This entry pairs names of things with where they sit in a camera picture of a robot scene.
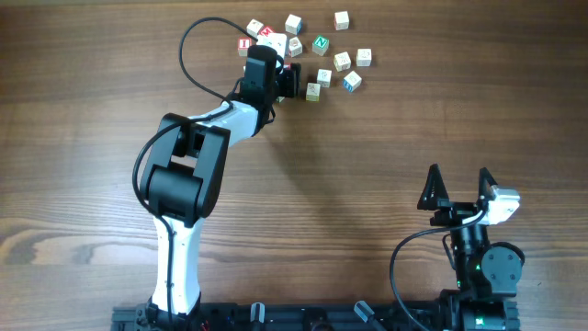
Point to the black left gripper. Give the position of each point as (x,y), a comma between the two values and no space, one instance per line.
(293,77)

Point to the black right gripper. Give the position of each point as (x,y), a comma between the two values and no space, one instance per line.
(454,211)

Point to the violin picture white block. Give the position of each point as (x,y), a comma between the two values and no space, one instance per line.
(313,92)

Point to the blue letter X block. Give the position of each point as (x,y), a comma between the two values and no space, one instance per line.
(352,81)

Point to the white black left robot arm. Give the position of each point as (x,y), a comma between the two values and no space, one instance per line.
(183,169)

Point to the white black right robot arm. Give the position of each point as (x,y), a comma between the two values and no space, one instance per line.
(487,273)

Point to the red letter I block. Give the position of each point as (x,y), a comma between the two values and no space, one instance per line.
(243,46)

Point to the shell picture white block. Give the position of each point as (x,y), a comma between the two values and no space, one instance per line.
(295,47)

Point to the red letter M block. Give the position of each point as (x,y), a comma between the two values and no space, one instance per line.
(265,31)

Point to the plain white corner block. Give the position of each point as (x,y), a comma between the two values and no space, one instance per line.
(254,27)

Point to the blue sided white block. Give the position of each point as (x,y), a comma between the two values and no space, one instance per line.
(293,24)

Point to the green letter N block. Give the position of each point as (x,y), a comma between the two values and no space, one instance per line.
(320,45)

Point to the letter K white block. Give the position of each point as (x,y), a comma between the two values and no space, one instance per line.
(342,61)

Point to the far white number block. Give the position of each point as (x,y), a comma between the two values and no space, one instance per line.
(341,20)

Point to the yarn ball white block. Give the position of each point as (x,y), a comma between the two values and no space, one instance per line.
(363,57)

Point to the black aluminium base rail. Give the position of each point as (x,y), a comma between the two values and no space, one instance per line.
(317,317)

